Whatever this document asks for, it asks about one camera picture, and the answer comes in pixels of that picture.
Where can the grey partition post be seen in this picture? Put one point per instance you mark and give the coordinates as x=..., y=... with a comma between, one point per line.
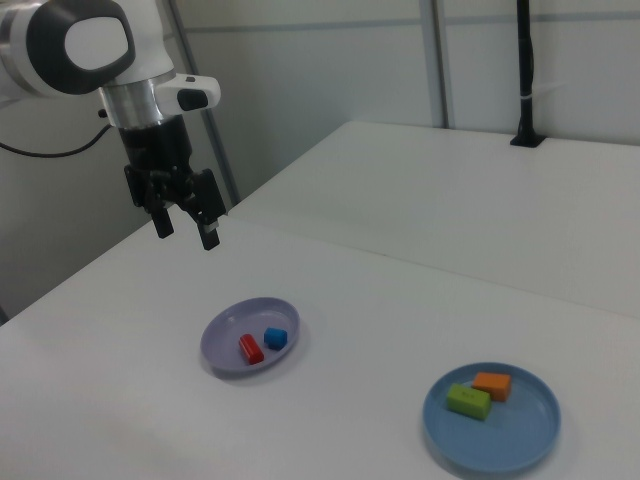
x=442, y=60
x=219, y=150

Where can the purple plate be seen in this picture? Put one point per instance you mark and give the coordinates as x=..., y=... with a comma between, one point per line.
x=225, y=325

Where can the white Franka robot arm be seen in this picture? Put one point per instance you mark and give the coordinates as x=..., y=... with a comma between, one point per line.
x=145, y=45

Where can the red block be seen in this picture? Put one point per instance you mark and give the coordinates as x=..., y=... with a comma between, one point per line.
x=250, y=349

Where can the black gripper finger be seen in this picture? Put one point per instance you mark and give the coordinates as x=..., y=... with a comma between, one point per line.
x=205, y=200
x=157, y=200

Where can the orange block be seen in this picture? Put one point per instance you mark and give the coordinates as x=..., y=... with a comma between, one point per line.
x=495, y=385

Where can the blue block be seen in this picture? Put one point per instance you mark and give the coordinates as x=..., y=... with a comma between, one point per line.
x=275, y=338

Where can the black pole with clamp base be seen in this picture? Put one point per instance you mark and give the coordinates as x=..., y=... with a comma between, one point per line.
x=525, y=75

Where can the blue plate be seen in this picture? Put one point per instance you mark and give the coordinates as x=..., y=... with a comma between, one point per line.
x=500, y=445

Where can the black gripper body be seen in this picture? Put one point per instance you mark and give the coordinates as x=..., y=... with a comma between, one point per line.
x=155, y=147

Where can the green block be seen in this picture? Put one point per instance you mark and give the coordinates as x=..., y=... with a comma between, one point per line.
x=467, y=401

